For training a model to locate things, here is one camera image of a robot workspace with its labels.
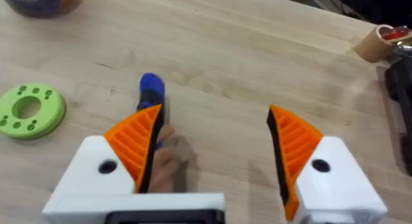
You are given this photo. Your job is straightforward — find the dark tub of toys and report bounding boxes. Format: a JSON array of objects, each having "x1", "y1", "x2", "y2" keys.
[{"x1": 0, "y1": 0, "x2": 86, "y2": 19}]

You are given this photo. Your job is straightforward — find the red shiny object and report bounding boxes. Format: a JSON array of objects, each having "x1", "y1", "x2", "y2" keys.
[{"x1": 380, "y1": 26, "x2": 411, "y2": 41}]

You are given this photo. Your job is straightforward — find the right gripper white and orange right finger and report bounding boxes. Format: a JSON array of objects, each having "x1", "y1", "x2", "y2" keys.
[{"x1": 266, "y1": 104, "x2": 388, "y2": 224}]

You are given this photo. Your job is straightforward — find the green disc with holes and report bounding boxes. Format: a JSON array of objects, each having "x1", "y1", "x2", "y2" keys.
[{"x1": 0, "y1": 82, "x2": 68, "y2": 140}]

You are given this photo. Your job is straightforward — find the cardboard tape roll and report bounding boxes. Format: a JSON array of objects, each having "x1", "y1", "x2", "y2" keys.
[{"x1": 353, "y1": 24, "x2": 412, "y2": 63}]

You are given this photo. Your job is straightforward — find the blue electric screwdriver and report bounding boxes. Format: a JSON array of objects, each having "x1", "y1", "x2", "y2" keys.
[{"x1": 136, "y1": 72, "x2": 169, "y2": 151}]

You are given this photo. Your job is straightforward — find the right gripper white and orange left finger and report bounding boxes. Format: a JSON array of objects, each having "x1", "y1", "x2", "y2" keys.
[{"x1": 57, "y1": 104, "x2": 165, "y2": 196}]

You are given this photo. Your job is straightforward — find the black tool with metal tip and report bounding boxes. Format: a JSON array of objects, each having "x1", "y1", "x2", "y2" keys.
[{"x1": 384, "y1": 41, "x2": 412, "y2": 177}]

